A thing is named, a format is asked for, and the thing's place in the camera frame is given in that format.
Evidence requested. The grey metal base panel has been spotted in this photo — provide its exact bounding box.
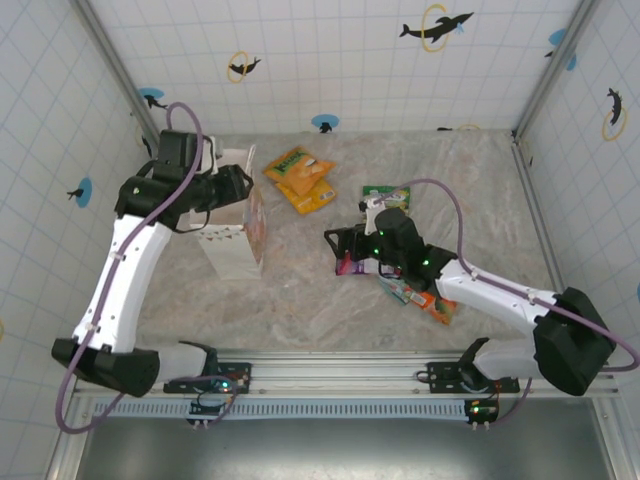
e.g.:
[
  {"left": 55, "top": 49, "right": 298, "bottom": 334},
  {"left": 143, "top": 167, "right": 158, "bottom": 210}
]
[{"left": 47, "top": 397, "right": 640, "bottom": 480}]

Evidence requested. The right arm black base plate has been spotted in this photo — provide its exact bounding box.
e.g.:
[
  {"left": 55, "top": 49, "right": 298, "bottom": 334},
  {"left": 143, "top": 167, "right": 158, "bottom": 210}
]
[{"left": 424, "top": 360, "right": 521, "bottom": 394}]

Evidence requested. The aluminium frame post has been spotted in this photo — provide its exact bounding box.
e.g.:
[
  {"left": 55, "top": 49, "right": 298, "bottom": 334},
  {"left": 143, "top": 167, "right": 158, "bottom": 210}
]
[
  {"left": 514, "top": 0, "right": 601, "bottom": 141},
  {"left": 69, "top": 0, "right": 161, "bottom": 146}
]

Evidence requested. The orange chips bag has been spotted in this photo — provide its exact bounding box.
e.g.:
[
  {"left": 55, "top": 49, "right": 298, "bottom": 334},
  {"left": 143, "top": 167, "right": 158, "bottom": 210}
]
[{"left": 262, "top": 144, "right": 337, "bottom": 197}]

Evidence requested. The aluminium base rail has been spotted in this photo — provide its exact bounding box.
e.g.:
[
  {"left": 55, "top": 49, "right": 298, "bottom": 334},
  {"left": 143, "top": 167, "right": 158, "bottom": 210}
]
[{"left": 69, "top": 347, "right": 621, "bottom": 401}]

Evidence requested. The teal snack packet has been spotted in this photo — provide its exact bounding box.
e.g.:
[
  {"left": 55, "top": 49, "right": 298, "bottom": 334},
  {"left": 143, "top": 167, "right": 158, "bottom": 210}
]
[{"left": 377, "top": 272, "right": 426, "bottom": 307}]

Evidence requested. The blue circle seal sticker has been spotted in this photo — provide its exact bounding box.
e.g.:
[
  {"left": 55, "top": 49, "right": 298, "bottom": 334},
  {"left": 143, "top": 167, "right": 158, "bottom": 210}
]
[
  {"left": 544, "top": 28, "right": 578, "bottom": 72},
  {"left": 67, "top": 177, "right": 94, "bottom": 208}
]

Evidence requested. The aluminium side rail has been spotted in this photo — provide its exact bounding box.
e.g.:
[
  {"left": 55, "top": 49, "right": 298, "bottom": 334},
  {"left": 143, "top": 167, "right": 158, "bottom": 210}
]
[{"left": 510, "top": 130, "right": 589, "bottom": 357}]

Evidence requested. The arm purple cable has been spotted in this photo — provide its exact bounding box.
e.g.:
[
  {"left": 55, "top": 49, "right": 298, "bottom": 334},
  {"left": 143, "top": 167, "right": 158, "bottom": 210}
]
[
  {"left": 382, "top": 178, "right": 640, "bottom": 430},
  {"left": 54, "top": 102, "right": 236, "bottom": 434}
]

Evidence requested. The large dolphin yellow ring sticker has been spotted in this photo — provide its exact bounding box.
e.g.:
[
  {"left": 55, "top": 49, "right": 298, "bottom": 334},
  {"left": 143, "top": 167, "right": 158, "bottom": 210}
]
[{"left": 398, "top": 3, "right": 475, "bottom": 54}]

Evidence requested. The blue wall hook right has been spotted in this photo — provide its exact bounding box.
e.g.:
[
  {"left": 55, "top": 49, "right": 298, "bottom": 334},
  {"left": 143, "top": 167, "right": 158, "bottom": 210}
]
[{"left": 310, "top": 113, "right": 340, "bottom": 135}]

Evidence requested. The white slotted cable duct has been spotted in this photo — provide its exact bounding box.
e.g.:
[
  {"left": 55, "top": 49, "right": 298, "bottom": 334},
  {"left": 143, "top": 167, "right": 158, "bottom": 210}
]
[{"left": 92, "top": 398, "right": 469, "bottom": 420}]

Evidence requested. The white paper bag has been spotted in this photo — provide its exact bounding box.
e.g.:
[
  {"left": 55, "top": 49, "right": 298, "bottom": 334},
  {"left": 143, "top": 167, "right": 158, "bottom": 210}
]
[{"left": 192, "top": 143, "right": 269, "bottom": 281}]

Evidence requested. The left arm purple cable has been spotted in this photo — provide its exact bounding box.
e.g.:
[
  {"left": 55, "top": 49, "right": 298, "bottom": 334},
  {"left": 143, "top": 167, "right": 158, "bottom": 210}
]
[{"left": 54, "top": 102, "right": 236, "bottom": 434}]

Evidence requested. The blue wall hook left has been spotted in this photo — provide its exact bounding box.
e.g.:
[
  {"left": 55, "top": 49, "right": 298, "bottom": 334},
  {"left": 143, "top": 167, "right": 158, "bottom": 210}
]
[{"left": 138, "top": 87, "right": 169, "bottom": 111}]

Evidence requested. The yellow snack packet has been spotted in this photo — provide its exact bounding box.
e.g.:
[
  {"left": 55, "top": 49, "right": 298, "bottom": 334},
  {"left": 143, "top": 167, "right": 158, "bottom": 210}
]
[{"left": 274, "top": 175, "right": 336, "bottom": 216}]

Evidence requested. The blue wall hook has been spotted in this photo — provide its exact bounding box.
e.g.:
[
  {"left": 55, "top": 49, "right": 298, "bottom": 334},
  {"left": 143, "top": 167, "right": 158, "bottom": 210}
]
[
  {"left": 138, "top": 87, "right": 169, "bottom": 111},
  {"left": 310, "top": 113, "right": 340, "bottom": 135}
]

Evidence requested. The purple candy packet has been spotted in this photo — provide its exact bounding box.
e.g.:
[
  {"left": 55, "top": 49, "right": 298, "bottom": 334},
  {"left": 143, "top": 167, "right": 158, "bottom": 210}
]
[{"left": 333, "top": 251, "right": 381, "bottom": 277}]

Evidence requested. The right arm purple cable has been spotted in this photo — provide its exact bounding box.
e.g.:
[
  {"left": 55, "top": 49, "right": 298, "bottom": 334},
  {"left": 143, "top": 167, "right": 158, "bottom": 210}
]
[{"left": 382, "top": 178, "right": 640, "bottom": 430}]

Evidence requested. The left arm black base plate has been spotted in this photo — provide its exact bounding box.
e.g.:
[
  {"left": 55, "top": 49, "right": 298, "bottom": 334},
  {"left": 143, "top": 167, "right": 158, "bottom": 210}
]
[{"left": 163, "top": 360, "right": 254, "bottom": 396}]

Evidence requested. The green candy packet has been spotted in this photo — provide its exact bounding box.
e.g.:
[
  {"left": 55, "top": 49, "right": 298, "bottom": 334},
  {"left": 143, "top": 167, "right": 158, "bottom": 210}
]
[{"left": 362, "top": 184, "right": 412, "bottom": 216}]

